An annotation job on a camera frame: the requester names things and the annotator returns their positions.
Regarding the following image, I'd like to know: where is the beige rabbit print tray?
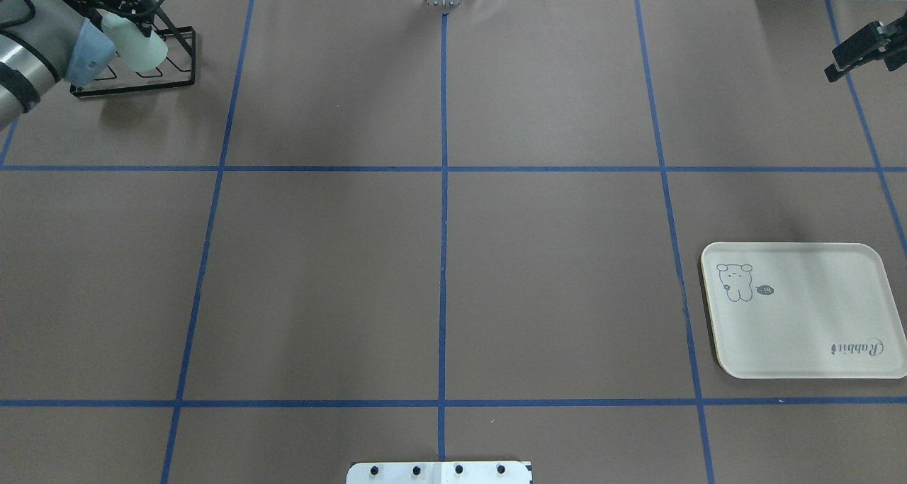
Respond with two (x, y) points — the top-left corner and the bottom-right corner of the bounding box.
(700, 242), (905, 380)

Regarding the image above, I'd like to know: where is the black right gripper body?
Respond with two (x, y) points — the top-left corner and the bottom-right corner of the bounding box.
(825, 14), (906, 83)

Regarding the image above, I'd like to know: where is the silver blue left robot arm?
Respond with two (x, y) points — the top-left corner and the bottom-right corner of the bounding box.
(1, 0), (116, 128)

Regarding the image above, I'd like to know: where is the pale green plastic cup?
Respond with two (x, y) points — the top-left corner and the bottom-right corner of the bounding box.
(101, 13), (169, 74)

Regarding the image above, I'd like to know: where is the black wire cup rack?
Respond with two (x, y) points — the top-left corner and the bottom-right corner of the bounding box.
(70, 0), (197, 99)

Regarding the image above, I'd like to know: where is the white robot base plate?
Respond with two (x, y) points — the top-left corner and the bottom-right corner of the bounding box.
(345, 461), (534, 483)

